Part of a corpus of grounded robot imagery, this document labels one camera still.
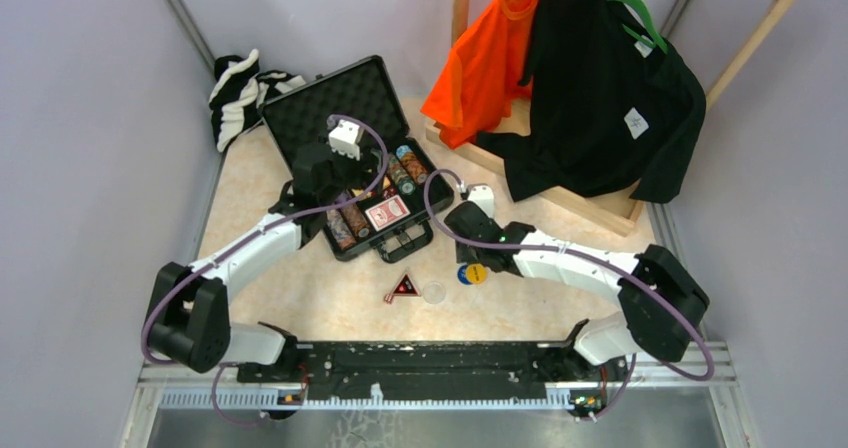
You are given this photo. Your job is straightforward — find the green orange chip stack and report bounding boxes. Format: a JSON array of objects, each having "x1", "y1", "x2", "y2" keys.
[{"x1": 387, "y1": 155, "x2": 416, "y2": 195}]

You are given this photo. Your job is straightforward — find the orange boxed card deck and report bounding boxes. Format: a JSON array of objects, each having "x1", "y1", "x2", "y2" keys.
[{"x1": 351, "y1": 177, "x2": 396, "y2": 200}]

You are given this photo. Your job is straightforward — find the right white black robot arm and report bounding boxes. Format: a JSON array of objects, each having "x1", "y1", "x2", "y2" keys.
[{"x1": 444, "y1": 193, "x2": 710, "y2": 380}]

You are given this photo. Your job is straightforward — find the black poker set case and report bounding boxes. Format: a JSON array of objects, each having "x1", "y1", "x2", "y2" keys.
[{"x1": 261, "y1": 55, "x2": 453, "y2": 263}]

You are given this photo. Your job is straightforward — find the purple black chip stack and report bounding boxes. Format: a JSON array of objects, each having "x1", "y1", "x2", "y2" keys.
[{"x1": 337, "y1": 194, "x2": 372, "y2": 240}]

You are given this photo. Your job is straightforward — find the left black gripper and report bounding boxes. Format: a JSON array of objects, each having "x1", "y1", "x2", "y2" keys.
[{"x1": 318, "y1": 132, "x2": 389, "y2": 208}]

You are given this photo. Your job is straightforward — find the black red triangle token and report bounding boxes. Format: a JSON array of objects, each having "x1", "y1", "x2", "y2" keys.
[{"x1": 389, "y1": 273, "x2": 421, "y2": 298}]

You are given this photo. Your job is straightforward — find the red yellow chip stack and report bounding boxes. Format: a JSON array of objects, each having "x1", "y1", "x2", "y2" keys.
[{"x1": 396, "y1": 145, "x2": 429, "y2": 185}]

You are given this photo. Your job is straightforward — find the aluminium frame rail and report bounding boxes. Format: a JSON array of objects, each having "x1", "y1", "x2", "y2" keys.
[{"x1": 121, "y1": 342, "x2": 760, "y2": 447}]

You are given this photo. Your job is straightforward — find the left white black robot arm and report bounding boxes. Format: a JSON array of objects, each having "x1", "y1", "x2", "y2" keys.
[{"x1": 140, "y1": 114, "x2": 389, "y2": 382}]

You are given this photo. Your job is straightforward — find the black t-shirt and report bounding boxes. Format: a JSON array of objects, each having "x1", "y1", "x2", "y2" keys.
[{"x1": 476, "y1": 0, "x2": 706, "y2": 203}]

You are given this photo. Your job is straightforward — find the yellow big blind button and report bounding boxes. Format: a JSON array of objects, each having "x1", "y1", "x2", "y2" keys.
[{"x1": 463, "y1": 263, "x2": 488, "y2": 285}]

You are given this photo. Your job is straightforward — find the blue small blind button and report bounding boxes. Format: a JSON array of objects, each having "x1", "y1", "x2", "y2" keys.
[{"x1": 457, "y1": 266, "x2": 471, "y2": 285}]

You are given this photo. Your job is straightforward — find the blue orange chip stack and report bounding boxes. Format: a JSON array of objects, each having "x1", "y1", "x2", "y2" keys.
[{"x1": 327, "y1": 210, "x2": 357, "y2": 250}]

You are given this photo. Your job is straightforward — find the orange t-shirt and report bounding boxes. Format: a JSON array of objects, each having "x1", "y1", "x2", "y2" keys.
[{"x1": 421, "y1": 0, "x2": 539, "y2": 149}]

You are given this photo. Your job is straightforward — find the clear dealer button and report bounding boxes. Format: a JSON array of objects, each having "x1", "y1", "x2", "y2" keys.
[{"x1": 422, "y1": 282, "x2": 446, "y2": 305}]

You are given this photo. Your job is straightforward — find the black white striped cloth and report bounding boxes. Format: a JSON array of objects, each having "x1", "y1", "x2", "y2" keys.
[{"x1": 208, "y1": 48, "x2": 306, "y2": 153}]

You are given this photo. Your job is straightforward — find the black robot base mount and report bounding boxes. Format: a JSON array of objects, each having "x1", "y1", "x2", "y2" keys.
[{"x1": 236, "y1": 328, "x2": 627, "y2": 402}]

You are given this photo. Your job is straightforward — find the green clothes hanger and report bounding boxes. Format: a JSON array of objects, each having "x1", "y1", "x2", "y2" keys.
[{"x1": 608, "y1": 0, "x2": 668, "y2": 53}]

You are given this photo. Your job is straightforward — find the red playing card deck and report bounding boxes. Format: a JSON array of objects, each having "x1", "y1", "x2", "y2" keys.
[{"x1": 365, "y1": 195, "x2": 411, "y2": 231}]

